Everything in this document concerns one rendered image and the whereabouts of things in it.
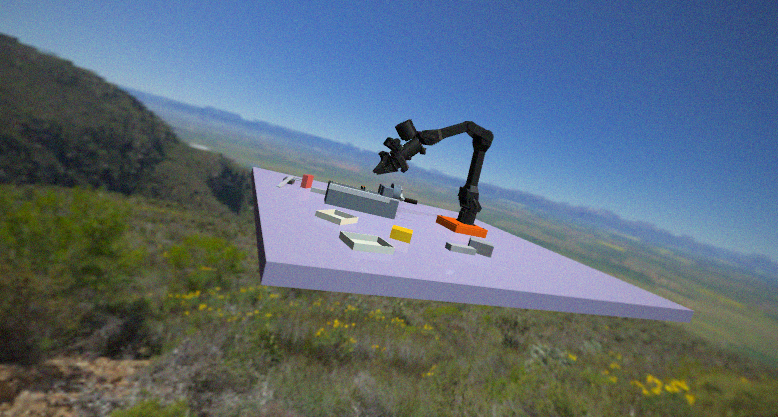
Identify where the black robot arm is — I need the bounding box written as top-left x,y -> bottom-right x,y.
383,119 -> 494,226

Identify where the yellow square block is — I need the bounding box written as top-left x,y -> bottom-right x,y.
389,225 -> 413,244

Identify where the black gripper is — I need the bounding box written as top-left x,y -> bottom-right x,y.
373,145 -> 412,175

